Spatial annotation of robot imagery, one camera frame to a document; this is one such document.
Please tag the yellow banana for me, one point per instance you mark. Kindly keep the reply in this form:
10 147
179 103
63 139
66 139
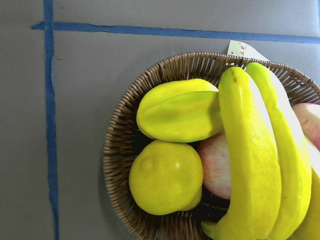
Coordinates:
254 164
293 153
309 229

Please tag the brown wicker basket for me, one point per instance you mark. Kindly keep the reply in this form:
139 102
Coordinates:
124 140

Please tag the white basket tag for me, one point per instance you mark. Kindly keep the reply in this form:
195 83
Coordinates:
241 49

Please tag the yellow starfruit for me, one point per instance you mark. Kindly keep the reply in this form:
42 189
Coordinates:
181 111

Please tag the yellow lemon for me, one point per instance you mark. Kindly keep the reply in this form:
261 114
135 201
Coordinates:
166 177

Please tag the red pink apple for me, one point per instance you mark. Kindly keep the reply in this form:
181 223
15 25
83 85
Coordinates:
308 115

